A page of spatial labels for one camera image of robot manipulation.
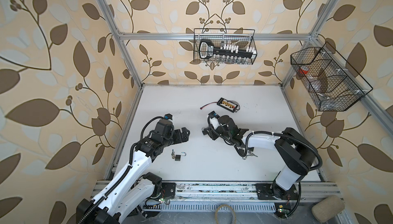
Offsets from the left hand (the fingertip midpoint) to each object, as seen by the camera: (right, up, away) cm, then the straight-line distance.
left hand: (184, 132), depth 78 cm
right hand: (+13, 0, +11) cm, 16 cm away
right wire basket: (+73, +25, -6) cm, 77 cm away
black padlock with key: (-5, -15, +6) cm, 17 cm away
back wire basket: (+23, +41, +10) cm, 48 cm away
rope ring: (+22, -33, -7) cm, 40 cm away
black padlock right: (+37, -14, +8) cm, 41 cm away
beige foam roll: (+65, -32, -11) cm, 74 cm away
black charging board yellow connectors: (+29, +13, +27) cm, 42 cm away
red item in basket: (+68, +34, +9) cm, 77 cm away
